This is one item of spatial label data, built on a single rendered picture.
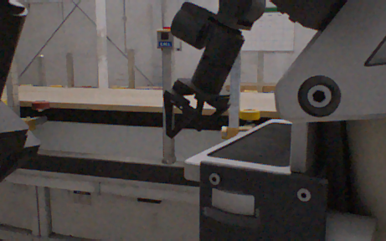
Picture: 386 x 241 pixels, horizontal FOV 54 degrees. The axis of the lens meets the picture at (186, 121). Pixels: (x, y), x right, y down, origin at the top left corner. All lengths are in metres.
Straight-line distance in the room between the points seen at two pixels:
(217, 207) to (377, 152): 0.13
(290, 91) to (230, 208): 0.17
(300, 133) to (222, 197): 0.08
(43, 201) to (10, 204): 0.26
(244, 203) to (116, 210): 1.72
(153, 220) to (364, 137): 1.67
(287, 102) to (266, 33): 8.41
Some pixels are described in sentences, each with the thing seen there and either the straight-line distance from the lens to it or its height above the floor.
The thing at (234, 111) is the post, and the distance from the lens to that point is 1.42.
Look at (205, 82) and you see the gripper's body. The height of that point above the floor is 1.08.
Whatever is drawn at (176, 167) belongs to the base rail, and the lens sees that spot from 1.50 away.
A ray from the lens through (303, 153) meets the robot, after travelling 0.30.
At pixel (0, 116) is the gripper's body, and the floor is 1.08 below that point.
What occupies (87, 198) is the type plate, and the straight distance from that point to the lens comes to 2.06.
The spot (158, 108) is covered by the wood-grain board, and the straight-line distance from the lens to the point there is 1.70.
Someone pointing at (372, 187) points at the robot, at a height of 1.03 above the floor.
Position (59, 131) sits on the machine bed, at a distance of 2.01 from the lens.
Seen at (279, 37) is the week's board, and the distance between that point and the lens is 8.54.
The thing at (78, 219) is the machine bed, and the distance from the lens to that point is 2.14.
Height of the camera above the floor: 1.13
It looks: 10 degrees down
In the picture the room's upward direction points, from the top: straight up
